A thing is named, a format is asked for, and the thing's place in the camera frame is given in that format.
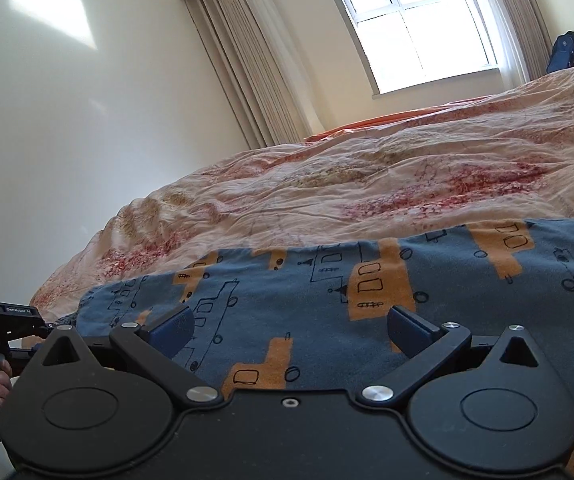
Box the beige curtain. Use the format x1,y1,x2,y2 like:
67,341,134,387
488,0,551,86
184,0,324,150

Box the blue orange patterned pants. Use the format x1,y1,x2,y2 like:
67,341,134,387
66,219,574,395

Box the orange bed sheet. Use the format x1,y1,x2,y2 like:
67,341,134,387
303,96,487,143

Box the window with white frame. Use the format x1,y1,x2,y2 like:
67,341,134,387
341,0,499,93

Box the pink floral quilt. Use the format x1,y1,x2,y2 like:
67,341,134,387
33,68,574,474

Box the beige right curtain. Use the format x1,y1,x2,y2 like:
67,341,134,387
488,0,551,86

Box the blue backpack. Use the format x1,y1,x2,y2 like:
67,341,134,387
546,30,574,74

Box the beige left curtain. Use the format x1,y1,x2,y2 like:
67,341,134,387
184,0,324,150

